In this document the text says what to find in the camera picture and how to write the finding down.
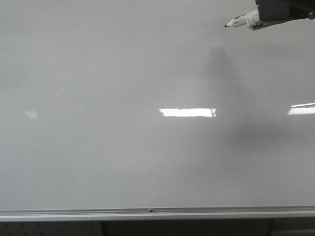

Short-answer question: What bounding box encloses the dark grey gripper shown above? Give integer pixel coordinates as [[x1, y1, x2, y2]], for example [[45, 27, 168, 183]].
[[255, 0, 315, 26]]

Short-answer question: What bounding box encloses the large white whiteboard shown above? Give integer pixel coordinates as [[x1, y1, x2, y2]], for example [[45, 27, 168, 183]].
[[0, 0, 315, 210]]

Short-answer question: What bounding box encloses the aluminium whiteboard marker tray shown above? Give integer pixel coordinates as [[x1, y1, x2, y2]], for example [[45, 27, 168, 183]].
[[0, 206, 315, 222]]

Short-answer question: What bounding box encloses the white taped whiteboard marker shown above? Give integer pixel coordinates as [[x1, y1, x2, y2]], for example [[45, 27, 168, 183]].
[[224, 10, 264, 31]]

